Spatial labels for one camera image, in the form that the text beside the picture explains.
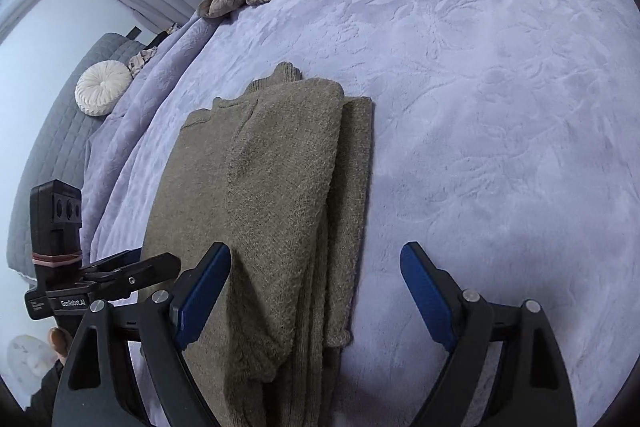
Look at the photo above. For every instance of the olive brown knit sweater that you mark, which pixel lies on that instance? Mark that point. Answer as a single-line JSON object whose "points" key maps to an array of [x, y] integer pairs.
{"points": [[280, 187]]}

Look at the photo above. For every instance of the person's left forearm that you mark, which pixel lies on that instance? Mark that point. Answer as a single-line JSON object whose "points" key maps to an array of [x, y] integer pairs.
{"points": [[47, 387]]}

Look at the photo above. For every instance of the round white pleated pillow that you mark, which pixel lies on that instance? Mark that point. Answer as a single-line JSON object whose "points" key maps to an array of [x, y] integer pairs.
{"points": [[102, 88]]}

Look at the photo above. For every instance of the white round object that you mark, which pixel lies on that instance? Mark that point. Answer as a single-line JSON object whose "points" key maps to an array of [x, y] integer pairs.
{"points": [[30, 357]]}

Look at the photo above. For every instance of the lavender plush blanket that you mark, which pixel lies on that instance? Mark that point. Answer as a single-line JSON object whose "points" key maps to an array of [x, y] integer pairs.
{"points": [[475, 132]]}

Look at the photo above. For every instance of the grey quilted headboard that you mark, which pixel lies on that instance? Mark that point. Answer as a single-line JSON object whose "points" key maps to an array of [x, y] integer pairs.
{"points": [[55, 147]]}

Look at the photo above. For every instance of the person's left hand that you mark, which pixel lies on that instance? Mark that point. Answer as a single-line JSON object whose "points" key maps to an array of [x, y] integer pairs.
{"points": [[60, 344]]}

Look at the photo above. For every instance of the small patterned beige cloth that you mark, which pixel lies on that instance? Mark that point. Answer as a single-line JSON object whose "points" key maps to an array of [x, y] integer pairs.
{"points": [[142, 59]]}

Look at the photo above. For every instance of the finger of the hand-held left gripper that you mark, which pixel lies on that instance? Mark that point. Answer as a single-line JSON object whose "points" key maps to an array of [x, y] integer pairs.
{"points": [[117, 261], [145, 274]]}

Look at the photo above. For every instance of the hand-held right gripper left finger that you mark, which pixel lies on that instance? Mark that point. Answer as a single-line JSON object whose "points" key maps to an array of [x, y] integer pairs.
{"points": [[200, 302]]}

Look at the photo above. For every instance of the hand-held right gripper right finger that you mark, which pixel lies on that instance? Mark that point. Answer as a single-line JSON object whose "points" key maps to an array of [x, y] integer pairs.
{"points": [[427, 302]]}

